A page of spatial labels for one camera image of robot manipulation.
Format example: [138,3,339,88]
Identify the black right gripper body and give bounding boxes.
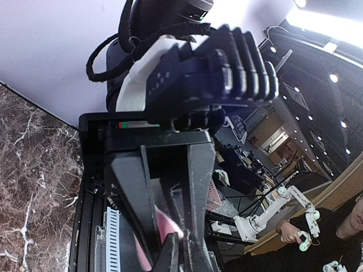
[79,1,278,271]

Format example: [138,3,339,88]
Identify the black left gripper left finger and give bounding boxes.
[152,232,179,272]

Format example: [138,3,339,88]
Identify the white perforated cable tray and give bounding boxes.
[105,207,121,272]

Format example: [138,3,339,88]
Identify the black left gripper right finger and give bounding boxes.
[181,238,200,272]

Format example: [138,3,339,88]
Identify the person at background desk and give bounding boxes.
[244,190,363,272]

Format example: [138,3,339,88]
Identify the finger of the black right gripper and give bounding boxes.
[182,142,215,271]
[109,145,165,266]

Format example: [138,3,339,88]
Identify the pink fabric triangle piece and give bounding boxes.
[134,205,184,271]

